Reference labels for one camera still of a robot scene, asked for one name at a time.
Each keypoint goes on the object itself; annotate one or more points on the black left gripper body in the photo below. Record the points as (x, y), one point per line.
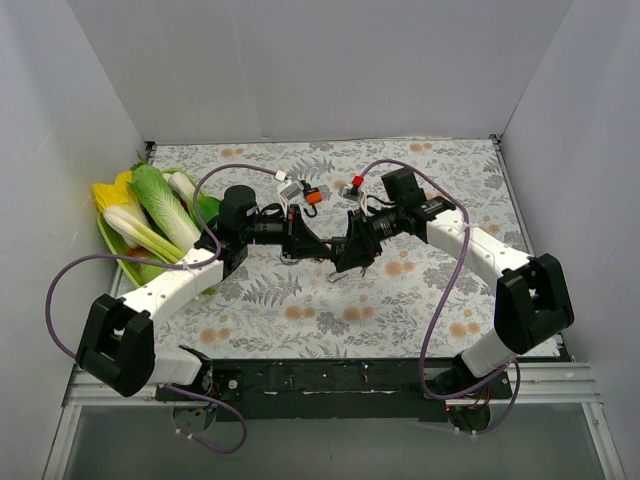
(291, 233)

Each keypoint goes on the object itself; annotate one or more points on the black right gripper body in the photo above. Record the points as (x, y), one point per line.
(361, 235)

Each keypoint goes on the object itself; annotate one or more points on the black Kaijing padlock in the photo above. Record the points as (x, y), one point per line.
(337, 245)

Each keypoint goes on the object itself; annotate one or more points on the orange and black padlock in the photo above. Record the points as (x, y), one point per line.
(312, 197)

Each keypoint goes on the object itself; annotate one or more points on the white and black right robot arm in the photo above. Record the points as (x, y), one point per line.
(532, 302)

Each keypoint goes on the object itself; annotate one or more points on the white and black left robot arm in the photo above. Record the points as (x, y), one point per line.
(118, 346)

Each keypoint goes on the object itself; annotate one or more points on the floral patterned table mat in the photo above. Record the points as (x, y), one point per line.
(410, 300)

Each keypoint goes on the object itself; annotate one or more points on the small brass padlock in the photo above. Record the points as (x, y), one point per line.
(336, 276)

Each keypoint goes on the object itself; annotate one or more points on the bok choy toy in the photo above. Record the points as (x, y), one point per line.
(202, 208)

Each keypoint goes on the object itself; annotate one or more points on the napa cabbage toy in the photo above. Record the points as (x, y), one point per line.
(157, 198)

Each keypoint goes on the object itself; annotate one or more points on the green vegetable tray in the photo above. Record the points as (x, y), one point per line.
(139, 264)

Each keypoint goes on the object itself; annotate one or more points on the yellow-leaf cabbage toy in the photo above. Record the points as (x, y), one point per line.
(123, 212)

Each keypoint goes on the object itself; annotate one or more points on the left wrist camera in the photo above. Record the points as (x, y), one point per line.
(287, 189)

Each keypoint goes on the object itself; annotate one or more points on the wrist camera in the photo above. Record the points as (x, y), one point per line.
(355, 192)
(287, 189)

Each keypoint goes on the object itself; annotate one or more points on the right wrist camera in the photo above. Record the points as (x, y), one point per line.
(355, 192)

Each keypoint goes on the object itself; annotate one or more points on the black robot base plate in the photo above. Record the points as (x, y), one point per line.
(323, 389)

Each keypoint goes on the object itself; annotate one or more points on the aluminium frame rail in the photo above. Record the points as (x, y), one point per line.
(533, 381)

